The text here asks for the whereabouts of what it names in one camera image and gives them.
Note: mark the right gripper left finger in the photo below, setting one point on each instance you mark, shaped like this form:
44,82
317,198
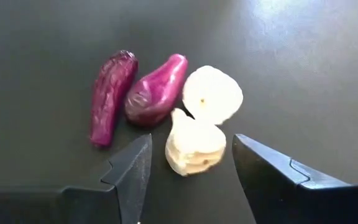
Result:
73,205

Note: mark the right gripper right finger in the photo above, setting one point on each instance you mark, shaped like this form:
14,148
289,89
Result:
291,199

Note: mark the black table mat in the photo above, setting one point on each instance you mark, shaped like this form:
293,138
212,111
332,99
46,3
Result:
42,62

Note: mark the purple sweet potato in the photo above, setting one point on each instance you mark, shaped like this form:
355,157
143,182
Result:
110,99
154,96

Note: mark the white garlic bulb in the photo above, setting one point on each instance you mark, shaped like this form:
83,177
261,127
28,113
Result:
194,149
213,93

